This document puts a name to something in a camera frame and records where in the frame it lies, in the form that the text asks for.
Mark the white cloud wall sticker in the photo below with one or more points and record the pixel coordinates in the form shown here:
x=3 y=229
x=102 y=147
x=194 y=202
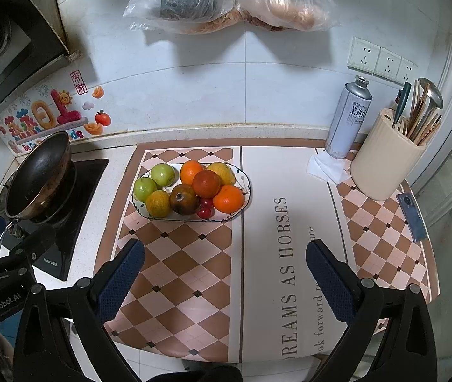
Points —
x=88 y=105

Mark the red stamp wall sticker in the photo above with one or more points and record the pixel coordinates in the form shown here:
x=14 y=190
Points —
x=76 y=81

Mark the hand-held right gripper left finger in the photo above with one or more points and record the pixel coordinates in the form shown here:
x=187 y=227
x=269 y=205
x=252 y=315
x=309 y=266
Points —
x=120 y=282

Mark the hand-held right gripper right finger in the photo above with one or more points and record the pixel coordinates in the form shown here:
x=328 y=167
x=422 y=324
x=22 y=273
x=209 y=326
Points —
x=329 y=282

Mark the clear plastic bag dark contents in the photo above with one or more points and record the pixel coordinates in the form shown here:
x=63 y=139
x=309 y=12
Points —
x=182 y=0

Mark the person's left forearm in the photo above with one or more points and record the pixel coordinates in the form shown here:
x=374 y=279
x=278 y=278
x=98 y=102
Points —
x=4 y=352

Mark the dark reddish orange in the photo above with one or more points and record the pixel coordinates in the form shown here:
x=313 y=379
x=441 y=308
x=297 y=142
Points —
x=206 y=183

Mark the orange ingot wall sticker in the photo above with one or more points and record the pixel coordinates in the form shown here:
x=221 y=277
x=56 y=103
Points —
x=92 y=128
x=98 y=91

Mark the grey spray can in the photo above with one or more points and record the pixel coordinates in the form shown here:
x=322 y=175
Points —
x=347 y=123

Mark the green round fruit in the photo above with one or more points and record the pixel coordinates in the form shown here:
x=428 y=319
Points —
x=145 y=189
x=161 y=175

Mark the yellow lemon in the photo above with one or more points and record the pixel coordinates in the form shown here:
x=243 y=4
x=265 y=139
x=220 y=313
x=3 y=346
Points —
x=226 y=173

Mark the brown mottled round fruit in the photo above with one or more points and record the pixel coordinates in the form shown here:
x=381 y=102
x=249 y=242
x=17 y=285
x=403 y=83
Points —
x=184 y=199

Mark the metal ladle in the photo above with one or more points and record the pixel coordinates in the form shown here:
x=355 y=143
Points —
x=433 y=95

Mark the blue smartphone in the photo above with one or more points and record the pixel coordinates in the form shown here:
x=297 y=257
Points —
x=411 y=217

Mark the white folded tissue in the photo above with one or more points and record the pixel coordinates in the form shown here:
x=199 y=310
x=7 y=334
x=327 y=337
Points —
x=327 y=169

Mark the colourful festive wall sticker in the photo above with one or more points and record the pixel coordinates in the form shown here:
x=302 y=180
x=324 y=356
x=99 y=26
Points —
x=47 y=121

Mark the red cherry tomato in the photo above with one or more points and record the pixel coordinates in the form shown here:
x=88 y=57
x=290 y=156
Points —
x=204 y=213
x=207 y=203

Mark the black frying pan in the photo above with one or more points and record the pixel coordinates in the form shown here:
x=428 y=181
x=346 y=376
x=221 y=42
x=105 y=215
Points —
x=39 y=175

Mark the small yellow-green citrus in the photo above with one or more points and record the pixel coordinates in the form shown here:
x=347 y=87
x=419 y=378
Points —
x=158 y=203

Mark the clear plastic bag pale contents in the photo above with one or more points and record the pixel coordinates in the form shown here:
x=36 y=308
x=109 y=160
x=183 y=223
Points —
x=285 y=0

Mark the bright orange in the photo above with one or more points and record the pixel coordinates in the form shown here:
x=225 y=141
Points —
x=228 y=199
x=191 y=172

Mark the bundle of wooden chopsticks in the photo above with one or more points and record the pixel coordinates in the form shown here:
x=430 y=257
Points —
x=421 y=121

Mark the floral glass plate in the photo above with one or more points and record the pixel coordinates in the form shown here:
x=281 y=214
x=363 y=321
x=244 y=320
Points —
x=226 y=217

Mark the red persimmon wall sticker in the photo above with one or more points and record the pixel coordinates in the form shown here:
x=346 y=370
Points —
x=102 y=118

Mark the checkered pink brown mat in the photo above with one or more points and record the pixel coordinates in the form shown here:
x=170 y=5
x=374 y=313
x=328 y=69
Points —
x=277 y=175

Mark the beige ribbed utensil holder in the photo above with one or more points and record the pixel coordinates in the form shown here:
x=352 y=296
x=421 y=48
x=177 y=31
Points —
x=385 y=159

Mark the range hood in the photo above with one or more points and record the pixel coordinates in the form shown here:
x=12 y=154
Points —
x=11 y=28

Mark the white wall socket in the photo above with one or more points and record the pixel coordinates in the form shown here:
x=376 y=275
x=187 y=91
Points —
x=363 y=53
x=406 y=71
x=388 y=63

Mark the black glass gas stove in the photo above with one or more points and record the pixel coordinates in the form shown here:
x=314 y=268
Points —
x=88 y=191

